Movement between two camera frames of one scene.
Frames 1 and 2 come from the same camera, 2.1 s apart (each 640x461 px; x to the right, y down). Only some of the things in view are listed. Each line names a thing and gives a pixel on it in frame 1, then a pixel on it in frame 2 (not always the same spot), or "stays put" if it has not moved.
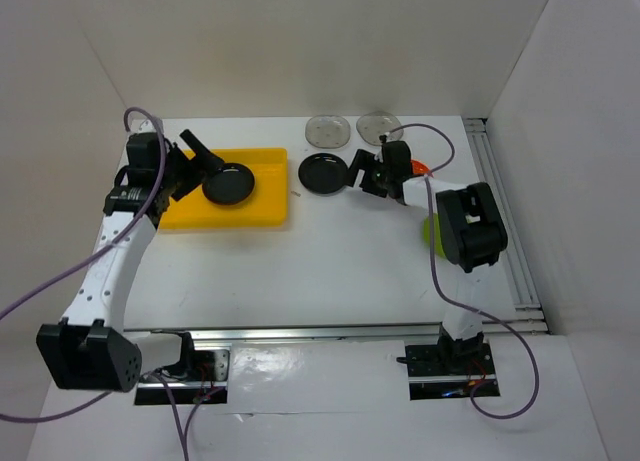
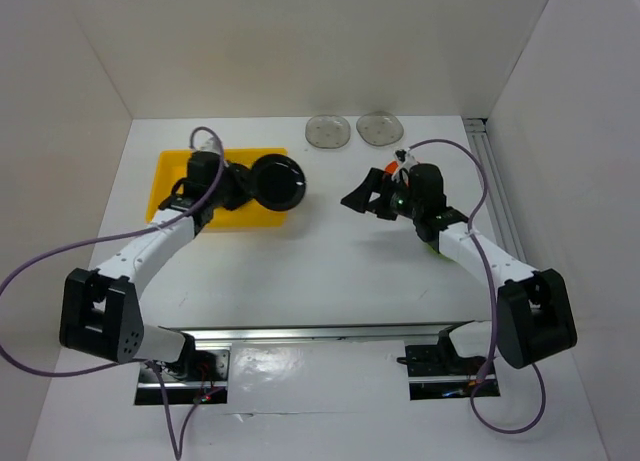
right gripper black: (362, 160) → (359, 199)
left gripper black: (199, 168) → (244, 190)
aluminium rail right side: (530, 316) stays put
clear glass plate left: (328, 131) stays put
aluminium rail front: (205, 335) stays put
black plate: (323, 173) → (277, 182)
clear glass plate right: (370, 125) stays put
